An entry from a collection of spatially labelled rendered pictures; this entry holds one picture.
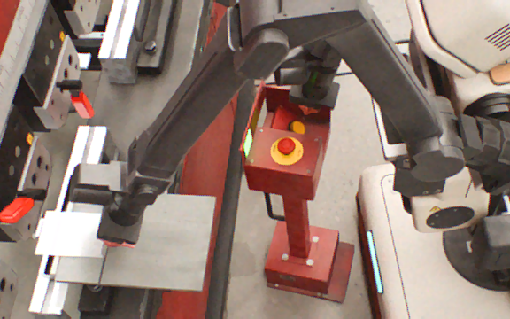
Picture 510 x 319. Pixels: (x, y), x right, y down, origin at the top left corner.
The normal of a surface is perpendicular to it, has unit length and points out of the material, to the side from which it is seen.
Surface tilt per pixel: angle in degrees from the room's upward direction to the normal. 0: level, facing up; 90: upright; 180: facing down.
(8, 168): 90
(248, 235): 0
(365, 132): 0
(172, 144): 91
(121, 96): 0
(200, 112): 91
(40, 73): 90
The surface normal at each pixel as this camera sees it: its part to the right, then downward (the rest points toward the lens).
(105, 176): 0.29, -0.47
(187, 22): -0.10, -0.51
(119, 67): -0.11, 0.86
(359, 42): 0.18, 0.90
